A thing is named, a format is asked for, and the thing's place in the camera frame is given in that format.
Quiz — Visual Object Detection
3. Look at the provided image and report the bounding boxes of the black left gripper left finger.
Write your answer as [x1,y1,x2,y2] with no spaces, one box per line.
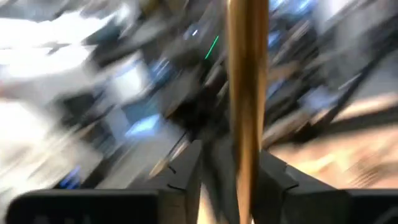
[5,139,203,224]

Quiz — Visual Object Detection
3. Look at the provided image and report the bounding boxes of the gold fork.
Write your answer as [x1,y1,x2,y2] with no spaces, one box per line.
[224,0,271,224]

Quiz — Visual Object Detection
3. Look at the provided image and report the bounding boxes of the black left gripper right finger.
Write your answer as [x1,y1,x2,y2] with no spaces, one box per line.
[251,149,398,224]

